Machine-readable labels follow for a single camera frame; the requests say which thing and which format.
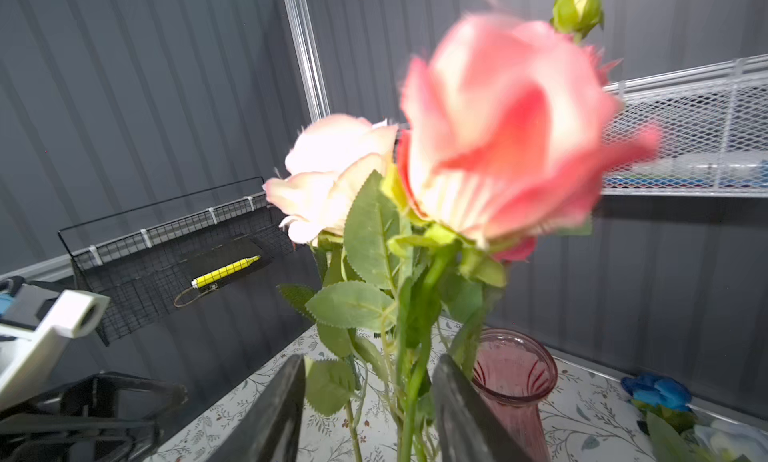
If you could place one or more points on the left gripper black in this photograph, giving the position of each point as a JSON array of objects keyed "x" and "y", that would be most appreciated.
[{"x": 108, "y": 416}]

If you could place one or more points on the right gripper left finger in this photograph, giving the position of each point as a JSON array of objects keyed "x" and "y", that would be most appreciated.
[{"x": 270, "y": 430}]

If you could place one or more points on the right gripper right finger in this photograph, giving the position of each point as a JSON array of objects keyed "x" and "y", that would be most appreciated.
[{"x": 467, "y": 429}]

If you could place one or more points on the pink glass vase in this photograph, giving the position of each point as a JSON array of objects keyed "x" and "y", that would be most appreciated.
[{"x": 513, "y": 373}]

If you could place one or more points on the peach peony stem with bud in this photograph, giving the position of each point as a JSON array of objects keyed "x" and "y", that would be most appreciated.
[{"x": 575, "y": 20}]

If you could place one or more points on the cream white rose stem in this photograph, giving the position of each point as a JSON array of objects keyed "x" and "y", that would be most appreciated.
[{"x": 333, "y": 203}]

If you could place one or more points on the bunch of artificial flowers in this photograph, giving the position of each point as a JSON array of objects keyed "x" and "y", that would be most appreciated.
[{"x": 677, "y": 433}]

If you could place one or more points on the floral table mat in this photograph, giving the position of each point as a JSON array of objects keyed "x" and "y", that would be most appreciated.
[{"x": 588, "y": 417}]

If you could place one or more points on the yellow pen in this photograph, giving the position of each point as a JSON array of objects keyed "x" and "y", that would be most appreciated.
[{"x": 214, "y": 277}]

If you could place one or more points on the black pad in basket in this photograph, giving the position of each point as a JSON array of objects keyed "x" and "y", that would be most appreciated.
[{"x": 222, "y": 255}]

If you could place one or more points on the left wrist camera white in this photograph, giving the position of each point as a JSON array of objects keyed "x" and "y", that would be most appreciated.
[{"x": 37, "y": 324}]

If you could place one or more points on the black wire basket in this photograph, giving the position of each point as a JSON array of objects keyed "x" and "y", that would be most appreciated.
[{"x": 140, "y": 271}]

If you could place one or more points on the white wire mesh basket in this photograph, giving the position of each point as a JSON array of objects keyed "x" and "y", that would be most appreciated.
[{"x": 713, "y": 120}]

